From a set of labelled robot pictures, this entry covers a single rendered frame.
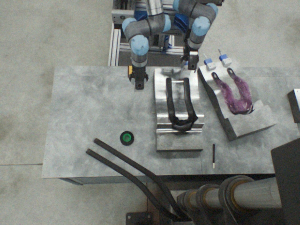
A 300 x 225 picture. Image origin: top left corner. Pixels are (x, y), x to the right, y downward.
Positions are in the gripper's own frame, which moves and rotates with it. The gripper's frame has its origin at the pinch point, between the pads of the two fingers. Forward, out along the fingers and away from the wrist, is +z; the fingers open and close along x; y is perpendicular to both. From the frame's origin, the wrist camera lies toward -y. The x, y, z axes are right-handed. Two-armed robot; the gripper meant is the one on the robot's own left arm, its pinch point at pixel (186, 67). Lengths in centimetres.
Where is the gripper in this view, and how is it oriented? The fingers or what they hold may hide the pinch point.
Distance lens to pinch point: 148.0
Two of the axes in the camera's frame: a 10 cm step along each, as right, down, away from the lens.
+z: -0.6, 3.5, 9.4
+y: -0.2, -9.4, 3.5
